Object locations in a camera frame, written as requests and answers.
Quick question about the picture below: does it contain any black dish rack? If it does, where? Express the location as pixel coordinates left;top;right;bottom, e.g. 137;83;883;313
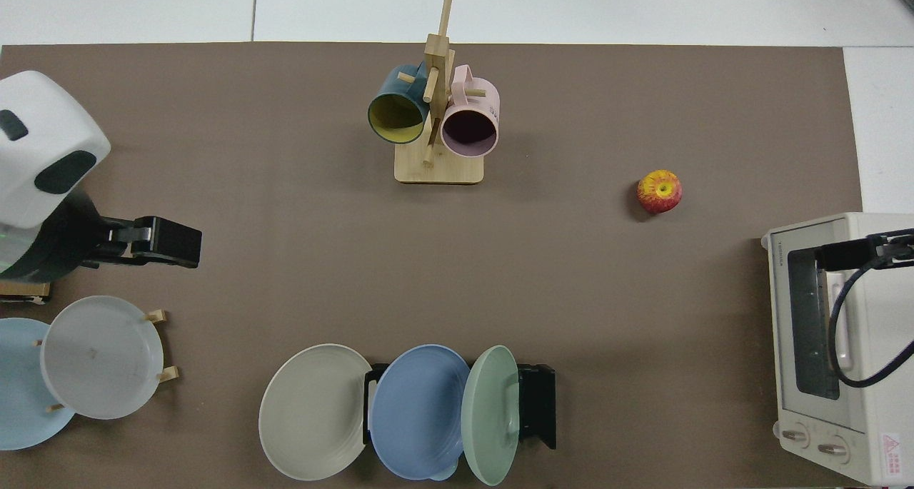
363;363;557;450

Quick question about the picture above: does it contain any red yellow apple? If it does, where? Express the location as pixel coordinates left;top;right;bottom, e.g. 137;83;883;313
637;169;683;215

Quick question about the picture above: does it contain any beige plate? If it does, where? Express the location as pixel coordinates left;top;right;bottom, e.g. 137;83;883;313
258;343;373;482

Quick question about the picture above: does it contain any wooden cup stand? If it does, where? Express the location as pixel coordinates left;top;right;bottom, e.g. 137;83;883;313
394;0;486;185

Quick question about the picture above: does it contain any grey plate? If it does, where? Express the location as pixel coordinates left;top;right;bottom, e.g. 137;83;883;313
39;296;165;420

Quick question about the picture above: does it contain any wooden plate rack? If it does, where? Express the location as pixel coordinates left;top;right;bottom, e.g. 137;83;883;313
34;308;180;413

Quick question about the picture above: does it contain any green plate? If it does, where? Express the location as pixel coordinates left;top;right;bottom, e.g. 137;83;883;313
461;345;521;487

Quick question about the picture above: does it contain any pale toaster oven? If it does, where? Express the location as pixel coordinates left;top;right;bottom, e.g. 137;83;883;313
760;212;914;487

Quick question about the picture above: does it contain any wire basket with wooden floor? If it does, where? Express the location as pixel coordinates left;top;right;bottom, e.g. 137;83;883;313
0;281;52;306

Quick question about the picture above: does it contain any pink mug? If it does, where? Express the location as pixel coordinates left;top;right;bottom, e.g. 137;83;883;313
440;64;501;158

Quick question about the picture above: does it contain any light blue plate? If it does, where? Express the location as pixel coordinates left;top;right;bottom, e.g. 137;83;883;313
0;318;77;451

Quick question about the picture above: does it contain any brown table cloth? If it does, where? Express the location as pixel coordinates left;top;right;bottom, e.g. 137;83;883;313
0;43;865;489

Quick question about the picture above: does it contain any dark teal mug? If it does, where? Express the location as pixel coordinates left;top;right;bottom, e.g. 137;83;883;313
368;63;431;145

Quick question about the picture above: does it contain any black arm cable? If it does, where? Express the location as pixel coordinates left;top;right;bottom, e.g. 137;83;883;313
827;256;914;389

